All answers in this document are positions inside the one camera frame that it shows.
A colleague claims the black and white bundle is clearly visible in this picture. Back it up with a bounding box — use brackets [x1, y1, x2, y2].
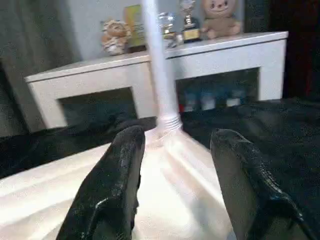
[164, 36, 177, 49]

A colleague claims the white plastic table top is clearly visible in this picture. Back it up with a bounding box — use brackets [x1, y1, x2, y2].
[0, 126, 238, 240]

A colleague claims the white plastic table leg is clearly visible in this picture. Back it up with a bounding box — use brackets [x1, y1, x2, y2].
[140, 0, 184, 141]

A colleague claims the grey-green curtain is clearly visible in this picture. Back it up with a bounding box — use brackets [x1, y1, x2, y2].
[0, 0, 83, 137]

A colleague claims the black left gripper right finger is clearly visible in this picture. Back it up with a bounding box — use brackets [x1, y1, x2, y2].
[209, 128, 312, 240]

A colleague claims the white cabinet with glass doors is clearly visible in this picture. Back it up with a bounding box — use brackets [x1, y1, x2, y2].
[24, 31, 289, 132]

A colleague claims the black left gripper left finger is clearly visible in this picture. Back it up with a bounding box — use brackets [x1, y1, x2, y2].
[56, 125, 146, 240]

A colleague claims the black mat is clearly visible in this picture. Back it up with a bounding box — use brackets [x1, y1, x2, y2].
[0, 96, 320, 240]

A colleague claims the white plastic bottle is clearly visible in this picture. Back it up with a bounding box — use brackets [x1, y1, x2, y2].
[225, 89, 245, 108]
[200, 91, 216, 111]

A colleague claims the white spotted plush toy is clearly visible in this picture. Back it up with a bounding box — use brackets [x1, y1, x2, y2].
[100, 19, 133, 56]

